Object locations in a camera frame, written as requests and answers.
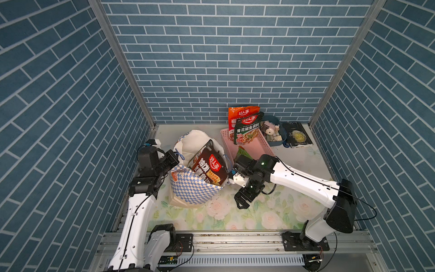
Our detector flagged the pink perforated plastic basket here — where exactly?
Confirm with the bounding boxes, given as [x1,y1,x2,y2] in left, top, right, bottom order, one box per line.
[220,129,275,162]

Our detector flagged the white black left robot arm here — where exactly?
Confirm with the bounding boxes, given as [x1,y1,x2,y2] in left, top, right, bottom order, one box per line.
[107,139,179,272]

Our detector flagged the black red condiment packet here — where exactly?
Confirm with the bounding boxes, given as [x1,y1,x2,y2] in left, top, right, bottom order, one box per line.
[188,139,228,187]

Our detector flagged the aluminium corner post left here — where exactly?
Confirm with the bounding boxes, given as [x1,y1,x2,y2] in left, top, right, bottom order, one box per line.
[88,0,156,130]

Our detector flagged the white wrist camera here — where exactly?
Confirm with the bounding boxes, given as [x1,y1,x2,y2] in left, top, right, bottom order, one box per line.
[229,171,249,188]
[145,139,161,148]

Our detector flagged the dark teal storage bin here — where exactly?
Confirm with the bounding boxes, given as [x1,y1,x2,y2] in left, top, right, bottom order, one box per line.
[260,115,287,147]

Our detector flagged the floral table mat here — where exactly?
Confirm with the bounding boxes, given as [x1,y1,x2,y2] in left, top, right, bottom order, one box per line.
[145,146,356,231]

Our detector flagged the aluminium corner post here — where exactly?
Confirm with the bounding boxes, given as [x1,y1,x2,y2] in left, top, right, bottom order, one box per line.
[308,0,386,129]
[88,0,156,130]

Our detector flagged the small green condiment packet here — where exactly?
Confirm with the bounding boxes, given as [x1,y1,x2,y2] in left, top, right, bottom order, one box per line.
[234,146,253,162]

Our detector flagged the dark green fish condiment packet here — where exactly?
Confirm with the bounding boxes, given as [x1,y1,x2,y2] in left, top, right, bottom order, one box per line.
[233,112,264,145]

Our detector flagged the aluminium corner post right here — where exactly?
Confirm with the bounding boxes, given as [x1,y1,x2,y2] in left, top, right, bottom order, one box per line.
[308,0,386,129]

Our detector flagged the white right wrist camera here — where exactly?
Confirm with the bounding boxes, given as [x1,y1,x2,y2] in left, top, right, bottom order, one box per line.
[229,171,249,188]

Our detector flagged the black book with yellow picture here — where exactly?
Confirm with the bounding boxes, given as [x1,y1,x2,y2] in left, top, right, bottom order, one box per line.
[282,122,313,148]

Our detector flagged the blue checkered paper bag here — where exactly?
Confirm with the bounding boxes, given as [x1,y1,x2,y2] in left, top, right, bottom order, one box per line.
[169,130,228,209]

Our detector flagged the pink paper roll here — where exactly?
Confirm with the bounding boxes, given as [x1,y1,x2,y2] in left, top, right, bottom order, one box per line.
[265,127,275,136]

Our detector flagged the orange condiment packet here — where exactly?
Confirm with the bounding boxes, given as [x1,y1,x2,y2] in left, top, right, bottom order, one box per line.
[228,106,260,141]

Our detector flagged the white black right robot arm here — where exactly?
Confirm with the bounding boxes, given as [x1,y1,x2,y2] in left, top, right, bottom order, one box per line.
[228,154,357,243]

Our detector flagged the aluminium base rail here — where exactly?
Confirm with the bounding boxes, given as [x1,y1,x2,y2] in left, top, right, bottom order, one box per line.
[89,229,378,272]

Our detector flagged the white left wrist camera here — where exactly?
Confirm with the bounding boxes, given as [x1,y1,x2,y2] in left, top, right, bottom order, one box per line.
[145,139,161,148]

